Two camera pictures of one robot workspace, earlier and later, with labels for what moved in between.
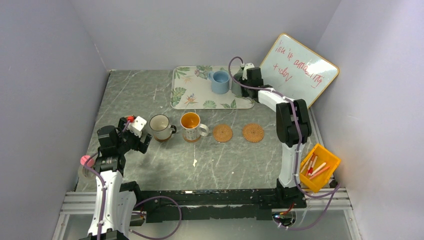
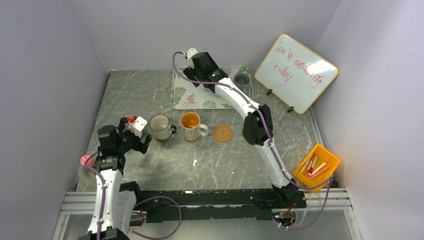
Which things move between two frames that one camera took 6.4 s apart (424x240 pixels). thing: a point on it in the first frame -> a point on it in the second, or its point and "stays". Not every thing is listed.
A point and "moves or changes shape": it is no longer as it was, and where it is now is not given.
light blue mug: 220,80 moves or changes shape
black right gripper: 244,93 -> 192,72
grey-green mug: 236,87 stays
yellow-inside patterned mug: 192,129 stays
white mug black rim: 160,125 stays
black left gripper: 143,145 stays
